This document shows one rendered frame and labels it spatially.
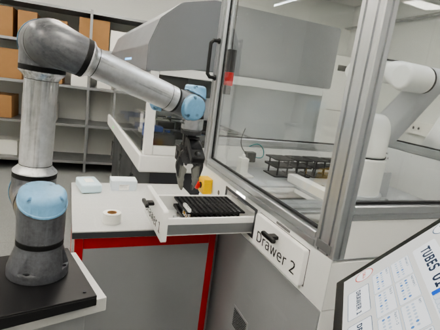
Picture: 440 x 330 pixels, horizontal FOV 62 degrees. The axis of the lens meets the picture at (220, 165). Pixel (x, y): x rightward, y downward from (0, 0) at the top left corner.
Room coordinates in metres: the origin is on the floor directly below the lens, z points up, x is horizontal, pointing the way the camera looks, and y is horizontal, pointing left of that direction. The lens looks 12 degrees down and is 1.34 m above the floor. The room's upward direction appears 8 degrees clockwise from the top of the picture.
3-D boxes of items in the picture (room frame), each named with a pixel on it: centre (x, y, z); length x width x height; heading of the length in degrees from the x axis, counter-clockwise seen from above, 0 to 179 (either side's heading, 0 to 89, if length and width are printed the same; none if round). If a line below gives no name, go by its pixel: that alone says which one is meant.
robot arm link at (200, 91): (1.28, 0.12, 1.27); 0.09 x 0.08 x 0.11; 126
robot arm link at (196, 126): (1.28, 0.12, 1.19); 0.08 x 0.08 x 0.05
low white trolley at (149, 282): (1.63, 0.35, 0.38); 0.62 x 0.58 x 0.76; 23
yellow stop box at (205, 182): (1.67, 0.06, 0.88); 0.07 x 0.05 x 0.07; 23
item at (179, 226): (1.33, 0.01, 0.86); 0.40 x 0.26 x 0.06; 113
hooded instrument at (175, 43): (3.10, 0.27, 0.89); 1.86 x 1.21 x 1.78; 23
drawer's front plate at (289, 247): (1.09, -0.21, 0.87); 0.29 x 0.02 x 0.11; 23
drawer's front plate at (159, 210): (1.25, 0.21, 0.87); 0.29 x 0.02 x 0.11; 23
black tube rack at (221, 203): (1.33, 0.02, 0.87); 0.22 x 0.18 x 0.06; 113
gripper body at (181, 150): (1.29, 0.12, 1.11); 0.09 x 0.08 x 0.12; 23
